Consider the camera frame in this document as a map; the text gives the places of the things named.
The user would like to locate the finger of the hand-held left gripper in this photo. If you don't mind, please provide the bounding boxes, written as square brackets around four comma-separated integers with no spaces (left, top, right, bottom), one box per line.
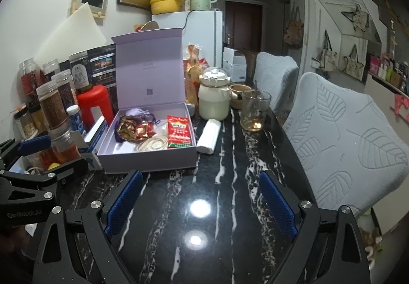
[41,158,88,187]
[0,135,52,170]

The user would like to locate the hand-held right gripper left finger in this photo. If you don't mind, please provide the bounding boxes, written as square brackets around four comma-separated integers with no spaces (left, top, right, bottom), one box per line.
[32,170,144,284]

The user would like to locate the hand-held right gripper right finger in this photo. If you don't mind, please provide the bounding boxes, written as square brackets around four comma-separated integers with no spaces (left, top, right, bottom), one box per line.
[259,171,371,284]

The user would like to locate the bagged white cord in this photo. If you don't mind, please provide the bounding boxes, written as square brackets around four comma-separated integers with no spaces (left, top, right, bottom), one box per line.
[136,134,169,153]

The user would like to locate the olive green snack packet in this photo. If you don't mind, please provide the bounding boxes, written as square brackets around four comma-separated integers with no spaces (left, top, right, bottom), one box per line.
[115,115,143,143]

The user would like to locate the purple drawstring pouch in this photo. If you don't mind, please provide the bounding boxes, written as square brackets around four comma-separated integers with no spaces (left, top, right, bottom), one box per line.
[123,108,160,126]

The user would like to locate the long red snack packet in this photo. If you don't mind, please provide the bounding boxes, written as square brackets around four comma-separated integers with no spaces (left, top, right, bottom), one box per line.
[166,115,196,149]

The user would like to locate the lavender gift box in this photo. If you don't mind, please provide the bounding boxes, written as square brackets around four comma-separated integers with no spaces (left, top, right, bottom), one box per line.
[96,28,198,174]

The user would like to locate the wide clear jar orange contents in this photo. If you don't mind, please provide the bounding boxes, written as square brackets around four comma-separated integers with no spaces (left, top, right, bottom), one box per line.
[49,126,82,164]

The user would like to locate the black-lidded jar of nuts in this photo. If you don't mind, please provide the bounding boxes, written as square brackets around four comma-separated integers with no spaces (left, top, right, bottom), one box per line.
[13,105,36,139]

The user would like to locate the small blue white carton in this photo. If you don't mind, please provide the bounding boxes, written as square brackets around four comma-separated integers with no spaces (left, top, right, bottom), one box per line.
[72,131,104,171]

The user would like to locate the gold jar with black lid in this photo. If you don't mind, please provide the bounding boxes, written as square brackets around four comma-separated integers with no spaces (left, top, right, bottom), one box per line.
[29,104,50,133]

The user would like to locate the tall jar of brown powder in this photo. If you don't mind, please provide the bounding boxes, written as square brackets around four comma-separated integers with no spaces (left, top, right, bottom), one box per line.
[36,81,67,129]

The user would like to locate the long blue white box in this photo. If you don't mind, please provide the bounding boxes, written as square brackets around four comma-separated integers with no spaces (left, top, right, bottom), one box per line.
[85,115,111,153]

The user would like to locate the blue tablet tube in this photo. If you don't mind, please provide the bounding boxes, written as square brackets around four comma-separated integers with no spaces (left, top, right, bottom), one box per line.
[66,104,86,134]

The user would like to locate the clear jar with brown label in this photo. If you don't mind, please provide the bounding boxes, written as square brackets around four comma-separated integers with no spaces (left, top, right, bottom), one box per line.
[52,69,77,109]

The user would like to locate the clear jar with red label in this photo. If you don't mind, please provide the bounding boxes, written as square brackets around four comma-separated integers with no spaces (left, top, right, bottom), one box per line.
[19,58,43,106]

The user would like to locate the red canister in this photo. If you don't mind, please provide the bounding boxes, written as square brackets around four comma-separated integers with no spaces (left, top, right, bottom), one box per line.
[77,85,115,128]

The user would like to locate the clear jar with black label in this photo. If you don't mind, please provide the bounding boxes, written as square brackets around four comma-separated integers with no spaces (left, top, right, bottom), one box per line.
[42,59,61,83]

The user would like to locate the black-lidded jar with green label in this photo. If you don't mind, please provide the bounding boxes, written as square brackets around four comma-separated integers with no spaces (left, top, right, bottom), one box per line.
[69,50,94,93]

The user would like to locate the glass cup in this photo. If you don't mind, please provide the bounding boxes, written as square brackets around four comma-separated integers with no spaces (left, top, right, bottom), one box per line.
[240,89,272,132]

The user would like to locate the white tissue pack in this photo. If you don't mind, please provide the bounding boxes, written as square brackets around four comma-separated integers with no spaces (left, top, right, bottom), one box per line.
[196,119,222,154]

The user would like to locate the brown plush toy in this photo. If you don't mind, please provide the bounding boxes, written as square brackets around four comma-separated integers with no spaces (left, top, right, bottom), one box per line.
[359,217,384,268]

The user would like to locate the grey leaf-pattern chair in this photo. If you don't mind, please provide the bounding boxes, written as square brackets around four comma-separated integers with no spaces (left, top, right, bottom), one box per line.
[283,72,409,219]
[254,52,299,115]

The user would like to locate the black printed package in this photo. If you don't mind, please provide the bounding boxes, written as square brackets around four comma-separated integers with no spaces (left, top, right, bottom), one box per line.
[87,44,117,88]

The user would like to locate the cream ceramic pot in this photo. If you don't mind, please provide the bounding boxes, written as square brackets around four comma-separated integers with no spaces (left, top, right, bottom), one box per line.
[228,84,256,110]

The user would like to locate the white board sheet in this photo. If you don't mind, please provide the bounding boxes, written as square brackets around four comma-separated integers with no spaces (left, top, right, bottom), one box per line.
[33,2,107,63]

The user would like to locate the cream lidded jug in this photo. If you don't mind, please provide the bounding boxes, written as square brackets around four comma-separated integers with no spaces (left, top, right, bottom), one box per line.
[198,67,231,121]

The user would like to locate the white cardboard box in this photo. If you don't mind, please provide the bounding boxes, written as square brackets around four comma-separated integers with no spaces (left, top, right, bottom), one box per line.
[224,47,247,65]
[223,61,247,83]

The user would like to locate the orange snack bag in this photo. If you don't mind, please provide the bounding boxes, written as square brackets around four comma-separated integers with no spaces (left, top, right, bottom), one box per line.
[184,44,210,106]

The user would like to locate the cream tote bag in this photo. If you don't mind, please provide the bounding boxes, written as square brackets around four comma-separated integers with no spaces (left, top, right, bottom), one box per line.
[342,44,366,80]
[316,30,338,72]

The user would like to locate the pink bow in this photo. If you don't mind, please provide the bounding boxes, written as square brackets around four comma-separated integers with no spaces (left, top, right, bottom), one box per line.
[394,94,409,119]

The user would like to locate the brown woven item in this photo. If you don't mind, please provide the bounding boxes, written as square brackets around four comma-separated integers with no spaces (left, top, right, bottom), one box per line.
[134,20,160,32]

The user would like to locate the row of colourful boxes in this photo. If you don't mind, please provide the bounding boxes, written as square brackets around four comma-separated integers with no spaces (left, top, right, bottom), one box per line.
[367,52,409,93]

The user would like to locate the floral tote bag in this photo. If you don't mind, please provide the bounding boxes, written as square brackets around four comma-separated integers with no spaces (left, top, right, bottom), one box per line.
[283,6,304,49]

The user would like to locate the dark wooden door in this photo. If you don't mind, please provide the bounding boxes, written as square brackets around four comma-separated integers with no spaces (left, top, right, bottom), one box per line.
[224,0,263,53]

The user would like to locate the white fridge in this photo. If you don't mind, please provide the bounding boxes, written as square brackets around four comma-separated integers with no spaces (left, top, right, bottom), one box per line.
[152,10,224,70]

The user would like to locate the yellow pot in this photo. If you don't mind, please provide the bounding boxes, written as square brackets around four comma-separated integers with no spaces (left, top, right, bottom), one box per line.
[150,0,196,15]

